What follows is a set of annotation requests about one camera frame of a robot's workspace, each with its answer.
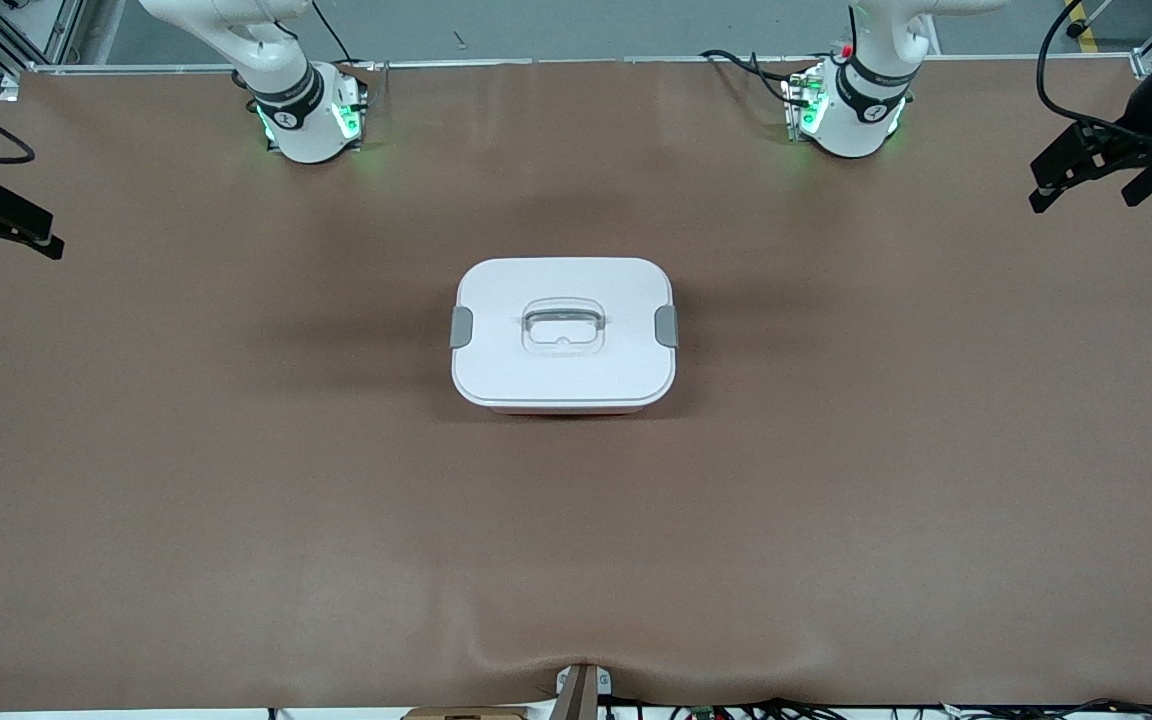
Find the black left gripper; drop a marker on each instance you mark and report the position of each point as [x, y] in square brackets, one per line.
[1132, 135]

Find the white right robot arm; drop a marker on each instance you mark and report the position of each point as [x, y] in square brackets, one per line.
[301, 120]

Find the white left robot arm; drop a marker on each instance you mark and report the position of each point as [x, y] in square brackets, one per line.
[861, 110]

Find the pink plastic box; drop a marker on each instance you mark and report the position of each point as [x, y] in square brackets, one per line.
[566, 410]

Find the black caster wheel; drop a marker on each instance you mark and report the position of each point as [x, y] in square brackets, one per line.
[1076, 30]

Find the brown table mat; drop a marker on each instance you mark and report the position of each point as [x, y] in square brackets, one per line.
[576, 550]

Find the brown cardboard piece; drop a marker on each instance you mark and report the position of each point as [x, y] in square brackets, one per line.
[466, 714]

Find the metal table clamp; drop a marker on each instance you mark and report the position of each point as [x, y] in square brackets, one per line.
[581, 690]

